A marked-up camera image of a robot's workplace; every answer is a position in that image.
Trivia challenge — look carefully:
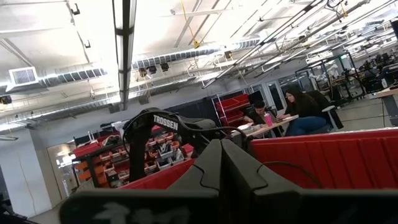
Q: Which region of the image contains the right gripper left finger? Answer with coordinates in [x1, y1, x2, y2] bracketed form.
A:
[58, 138, 223, 224]

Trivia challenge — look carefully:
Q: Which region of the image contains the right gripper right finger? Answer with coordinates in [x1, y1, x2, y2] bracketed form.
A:
[221, 138, 398, 224]

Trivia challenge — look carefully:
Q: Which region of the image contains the red plastic bin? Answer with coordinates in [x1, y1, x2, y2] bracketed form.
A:
[119, 128, 398, 190]

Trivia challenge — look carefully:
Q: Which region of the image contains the red plastic tray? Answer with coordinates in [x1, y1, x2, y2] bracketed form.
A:
[182, 142, 195, 156]

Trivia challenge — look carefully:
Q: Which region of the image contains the wooden table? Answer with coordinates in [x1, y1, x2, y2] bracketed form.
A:
[231, 114, 300, 138]

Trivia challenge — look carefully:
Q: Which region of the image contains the parts shelf with orange bins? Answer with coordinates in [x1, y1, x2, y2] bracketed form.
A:
[73, 124, 195, 189]

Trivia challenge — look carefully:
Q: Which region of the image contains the person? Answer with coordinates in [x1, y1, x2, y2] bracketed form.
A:
[275, 86, 328, 137]
[243, 100, 277, 125]

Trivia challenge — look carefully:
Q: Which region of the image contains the metal rack with red bins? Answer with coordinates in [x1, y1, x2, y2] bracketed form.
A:
[212, 93, 251, 127]

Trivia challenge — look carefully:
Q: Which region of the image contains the black monitor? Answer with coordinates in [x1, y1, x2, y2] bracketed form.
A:
[248, 90, 265, 105]

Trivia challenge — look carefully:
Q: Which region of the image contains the black office chair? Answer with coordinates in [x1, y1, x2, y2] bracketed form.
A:
[306, 90, 345, 131]

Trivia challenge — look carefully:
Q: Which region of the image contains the ceiling light strip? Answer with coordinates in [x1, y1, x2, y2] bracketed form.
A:
[112, 0, 137, 111]

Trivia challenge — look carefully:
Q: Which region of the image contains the white ceiling air vent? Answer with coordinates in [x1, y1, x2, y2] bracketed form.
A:
[8, 66, 39, 87]

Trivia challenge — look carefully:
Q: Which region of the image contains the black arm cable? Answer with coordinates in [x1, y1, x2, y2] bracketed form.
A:
[122, 108, 249, 156]

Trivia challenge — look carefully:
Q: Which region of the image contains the black robot cell frame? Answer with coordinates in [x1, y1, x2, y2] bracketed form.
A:
[294, 51, 368, 103]

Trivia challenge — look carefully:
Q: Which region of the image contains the silver ceiling duct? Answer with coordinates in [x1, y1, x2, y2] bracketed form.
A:
[132, 35, 262, 71]
[39, 67, 108, 88]

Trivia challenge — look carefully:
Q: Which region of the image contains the yellow ceiling cord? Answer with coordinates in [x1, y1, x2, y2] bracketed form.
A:
[179, 0, 201, 50]

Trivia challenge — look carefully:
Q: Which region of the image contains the black aluminium rig frame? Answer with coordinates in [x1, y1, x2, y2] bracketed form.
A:
[0, 192, 38, 224]

